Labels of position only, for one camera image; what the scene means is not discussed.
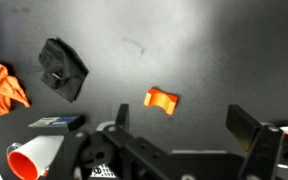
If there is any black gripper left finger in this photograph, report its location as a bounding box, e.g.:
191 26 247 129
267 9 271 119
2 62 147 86
102 103 170 161

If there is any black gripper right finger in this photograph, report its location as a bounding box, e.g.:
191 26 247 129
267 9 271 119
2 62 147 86
225 104 285 180

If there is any orange arch block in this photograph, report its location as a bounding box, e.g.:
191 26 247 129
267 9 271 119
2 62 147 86
143 87 179 117

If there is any black rectangular box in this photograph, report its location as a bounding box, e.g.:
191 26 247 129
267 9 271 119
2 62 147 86
28 115 86 132

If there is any black folded cloth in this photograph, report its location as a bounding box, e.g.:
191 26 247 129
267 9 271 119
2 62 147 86
38 37 90 103

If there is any white mug red inside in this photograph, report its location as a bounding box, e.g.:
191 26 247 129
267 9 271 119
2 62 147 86
6 134 65 180

